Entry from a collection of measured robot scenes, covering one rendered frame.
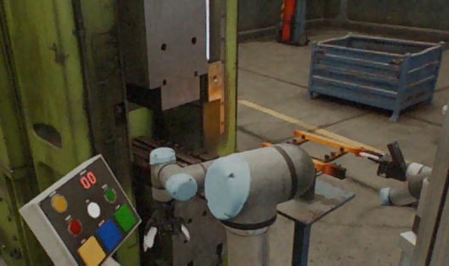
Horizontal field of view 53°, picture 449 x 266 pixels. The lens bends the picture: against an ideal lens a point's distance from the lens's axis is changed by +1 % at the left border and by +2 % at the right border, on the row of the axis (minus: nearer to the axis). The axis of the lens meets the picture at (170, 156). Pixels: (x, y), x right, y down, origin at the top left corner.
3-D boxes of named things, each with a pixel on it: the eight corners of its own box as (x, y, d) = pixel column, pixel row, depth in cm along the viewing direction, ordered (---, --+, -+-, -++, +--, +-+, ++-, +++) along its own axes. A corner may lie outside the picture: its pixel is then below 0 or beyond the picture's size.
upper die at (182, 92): (200, 98, 178) (199, 75, 174) (162, 111, 167) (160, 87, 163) (137, 80, 207) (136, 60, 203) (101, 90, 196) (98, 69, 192)
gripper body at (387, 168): (374, 174, 196) (403, 183, 187) (377, 156, 192) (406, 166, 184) (382, 169, 200) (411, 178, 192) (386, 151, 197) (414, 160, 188)
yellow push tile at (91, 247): (106, 255, 136) (93, 235, 134) (92, 270, 130) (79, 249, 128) (102, 256, 137) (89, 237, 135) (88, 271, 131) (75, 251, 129)
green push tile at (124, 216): (137, 221, 152) (126, 203, 150) (126, 233, 146) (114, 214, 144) (133, 222, 153) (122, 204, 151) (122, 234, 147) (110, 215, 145)
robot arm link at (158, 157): (155, 160, 124) (145, 149, 131) (157, 194, 128) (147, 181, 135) (180, 154, 126) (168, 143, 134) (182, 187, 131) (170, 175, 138)
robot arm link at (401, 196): (419, 198, 144) (378, 210, 191) (458, 200, 142) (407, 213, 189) (418, 163, 146) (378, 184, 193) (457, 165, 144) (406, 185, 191)
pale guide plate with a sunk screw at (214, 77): (221, 98, 205) (222, 61, 198) (208, 102, 200) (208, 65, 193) (218, 97, 207) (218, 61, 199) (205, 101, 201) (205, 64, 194)
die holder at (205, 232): (232, 250, 216) (233, 169, 197) (174, 287, 195) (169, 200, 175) (160, 207, 255) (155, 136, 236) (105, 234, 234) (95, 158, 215)
